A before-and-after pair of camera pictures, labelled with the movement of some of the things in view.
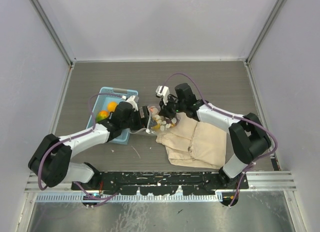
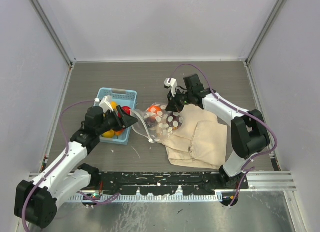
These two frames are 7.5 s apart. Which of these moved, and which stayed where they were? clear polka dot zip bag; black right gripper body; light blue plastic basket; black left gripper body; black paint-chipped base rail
Moved: clear polka dot zip bag; black left gripper body; black right gripper body
Stayed: light blue plastic basket; black paint-chipped base rail
